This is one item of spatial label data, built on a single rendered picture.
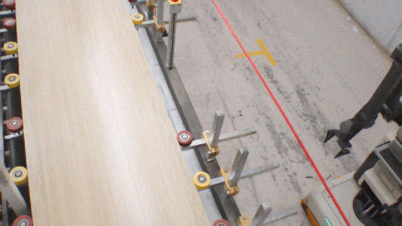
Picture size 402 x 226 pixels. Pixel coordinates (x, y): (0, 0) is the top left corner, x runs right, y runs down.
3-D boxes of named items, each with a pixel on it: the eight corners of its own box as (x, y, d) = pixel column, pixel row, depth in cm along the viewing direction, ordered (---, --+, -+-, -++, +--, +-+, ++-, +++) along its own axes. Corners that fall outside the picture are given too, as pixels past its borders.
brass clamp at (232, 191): (228, 171, 190) (230, 166, 187) (239, 194, 183) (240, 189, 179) (217, 174, 189) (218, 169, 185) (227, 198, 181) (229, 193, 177)
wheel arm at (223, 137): (252, 130, 211) (254, 125, 208) (255, 135, 209) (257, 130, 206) (178, 147, 198) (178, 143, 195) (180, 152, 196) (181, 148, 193)
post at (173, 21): (171, 63, 250) (176, 7, 216) (174, 68, 248) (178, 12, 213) (165, 64, 249) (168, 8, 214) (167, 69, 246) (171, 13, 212)
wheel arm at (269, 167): (272, 165, 196) (275, 161, 192) (276, 170, 194) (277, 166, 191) (194, 186, 183) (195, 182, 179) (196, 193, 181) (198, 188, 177)
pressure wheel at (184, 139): (186, 157, 194) (188, 145, 185) (172, 150, 196) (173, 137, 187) (193, 147, 199) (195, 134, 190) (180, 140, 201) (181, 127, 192)
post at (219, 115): (209, 162, 214) (222, 108, 177) (211, 167, 212) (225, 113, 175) (203, 164, 213) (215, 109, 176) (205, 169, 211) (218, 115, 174)
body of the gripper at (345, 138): (342, 149, 174) (353, 139, 170) (331, 132, 180) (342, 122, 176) (350, 148, 178) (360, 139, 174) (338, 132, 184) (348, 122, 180)
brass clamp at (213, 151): (210, 135, 206) (211, 129, 202) (219, 155, 198) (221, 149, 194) (200, 137, 204) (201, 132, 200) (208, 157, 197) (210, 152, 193)
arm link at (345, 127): (376, 122, 167) (365, 108, 172) (365, 121, 160) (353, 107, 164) (358, 139, 174) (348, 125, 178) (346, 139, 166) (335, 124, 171)
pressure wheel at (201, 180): (193, 198, 180) (195, 187, 171) (189, 184, 185) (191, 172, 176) (209, 195, 182) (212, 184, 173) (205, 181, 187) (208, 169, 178)
